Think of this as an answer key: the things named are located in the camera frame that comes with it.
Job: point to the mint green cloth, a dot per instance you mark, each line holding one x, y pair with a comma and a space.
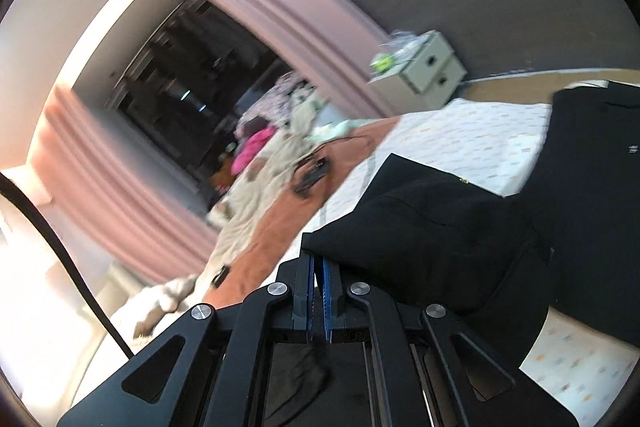
337, 128

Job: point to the brown cardboard sheet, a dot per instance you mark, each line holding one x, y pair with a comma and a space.
540, 82

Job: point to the small black object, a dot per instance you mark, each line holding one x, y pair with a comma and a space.
220, 276

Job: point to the pink cloth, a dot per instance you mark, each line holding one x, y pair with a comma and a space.
252, 149

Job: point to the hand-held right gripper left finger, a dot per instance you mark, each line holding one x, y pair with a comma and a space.
311, 302

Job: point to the black garment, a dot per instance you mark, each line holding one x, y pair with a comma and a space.
450, 237

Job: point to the cream two-drawer nightstand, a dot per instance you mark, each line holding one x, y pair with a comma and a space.
425, 67

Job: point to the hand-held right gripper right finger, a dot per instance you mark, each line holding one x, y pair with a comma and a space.
328, 302

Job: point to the pile of clothes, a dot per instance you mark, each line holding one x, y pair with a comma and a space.
250, 212

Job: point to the floral cloth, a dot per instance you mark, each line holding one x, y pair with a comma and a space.
280, 94

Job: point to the green round object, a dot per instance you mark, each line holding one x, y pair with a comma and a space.
383, 64

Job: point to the clear plastic bag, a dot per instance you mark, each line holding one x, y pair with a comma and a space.
400, 43

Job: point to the orange blanket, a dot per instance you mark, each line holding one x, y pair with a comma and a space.
290, 217

